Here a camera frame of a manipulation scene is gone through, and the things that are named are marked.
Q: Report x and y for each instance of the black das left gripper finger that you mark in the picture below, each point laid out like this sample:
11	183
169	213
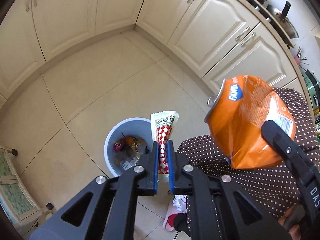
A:
303	170

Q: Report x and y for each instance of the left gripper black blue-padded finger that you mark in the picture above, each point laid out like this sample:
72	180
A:
141	179
181	175

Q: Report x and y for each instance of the red white checkered wrapper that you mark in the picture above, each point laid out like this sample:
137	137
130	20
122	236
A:
162	126

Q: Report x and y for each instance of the crushed orange Fanta can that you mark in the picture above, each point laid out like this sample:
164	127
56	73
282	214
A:
235	119

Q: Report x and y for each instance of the blue trash bin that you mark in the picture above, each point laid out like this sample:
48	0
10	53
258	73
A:
136	127

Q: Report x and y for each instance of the person's hand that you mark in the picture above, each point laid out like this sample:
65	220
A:
291	219

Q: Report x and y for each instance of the pink slipper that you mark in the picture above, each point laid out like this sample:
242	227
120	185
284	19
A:
177	206

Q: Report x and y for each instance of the colourful candy wrappers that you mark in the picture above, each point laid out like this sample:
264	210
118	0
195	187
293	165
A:
129	150

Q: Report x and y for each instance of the brown polka dot tablecloth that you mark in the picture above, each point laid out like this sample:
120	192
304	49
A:
273	187

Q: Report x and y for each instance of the sauce bottles group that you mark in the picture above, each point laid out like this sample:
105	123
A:
316	113

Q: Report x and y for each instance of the green electric grill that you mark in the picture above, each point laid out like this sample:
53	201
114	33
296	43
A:
312	84

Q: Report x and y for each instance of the cream lower cabinets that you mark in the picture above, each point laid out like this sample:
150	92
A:
29	31

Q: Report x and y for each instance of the pink utensil holder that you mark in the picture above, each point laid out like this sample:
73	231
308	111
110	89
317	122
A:
299	58

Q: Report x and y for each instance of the black gas stove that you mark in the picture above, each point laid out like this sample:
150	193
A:
272	20

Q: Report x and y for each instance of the steel wok with lid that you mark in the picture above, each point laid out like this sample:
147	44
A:
283	20

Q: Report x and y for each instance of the white stool frame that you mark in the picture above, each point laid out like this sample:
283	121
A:
18	205

